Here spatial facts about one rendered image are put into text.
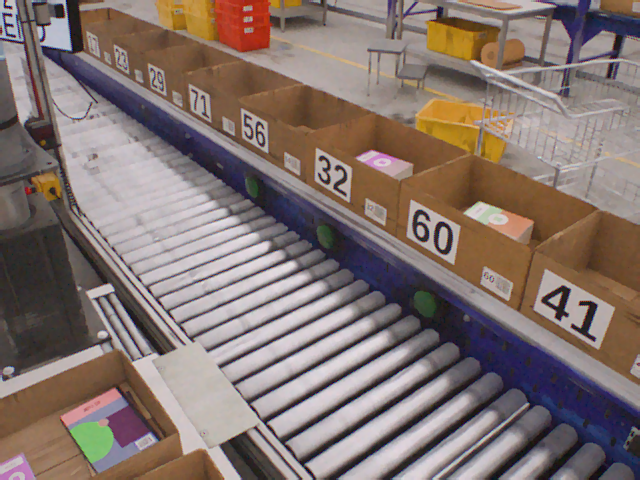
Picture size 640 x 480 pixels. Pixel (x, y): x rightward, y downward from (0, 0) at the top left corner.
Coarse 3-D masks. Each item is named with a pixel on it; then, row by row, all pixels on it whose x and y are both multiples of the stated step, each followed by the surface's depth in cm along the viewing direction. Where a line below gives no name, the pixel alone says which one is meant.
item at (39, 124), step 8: (32, 120) 170; (40, 120) 170; (32, 128) 165; (40, 128) 166; (48, 128) 167; (32, 136) 167; (40, 136) 166; (48, 136) 168; (40, 144) 173; (48, 144) 175
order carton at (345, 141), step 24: (360, 120) 183; (384, 120) 185; (312, 144) 170; (336, 144) 181; (360, 144) 188; (384, 144) 189; (408, 144) 180; (432, 144) 172; (312, 168) 175; (360, 168) 156; (432, 168) 152; (360, 192) 160; (384, 192) 152
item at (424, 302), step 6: (420, 294) 142; (426, 294) 140; (414, 300) 144; (420, 300) 142; (426, 300) 140; (432, 300) 139; (420, 306) 143; (426, 306) 141; (432, 306) 140; (420, 312) 144; (426, 312) 142; (432, 312) 140
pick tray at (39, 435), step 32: (32, 384) 113; (64, 384) 117; (96, 384) 122; (128, 384) 126; (0, 416) 111; (32, 416) 115; (160, 416) 112; (0, 448) 110; (32, 448) 110; (64, 448) 111; (160, 448) 103
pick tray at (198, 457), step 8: (200, 448) 101; (184, 456) 99; (192, 456) 101; (200, 456) 102; (208, 456) 100; (168, 464) 98; (176, 464) 99; (184, 464) 100; (192, 464) 102; (200, 464) 103; (208, 464) 101; (152, 472) 97; (160, 472) 98; (168, 472) 99; (176, 472) 100; (184, 472) 101; (192, 472) 103; (200, 472) 104; (208, 472) 103; (216, 472) 98
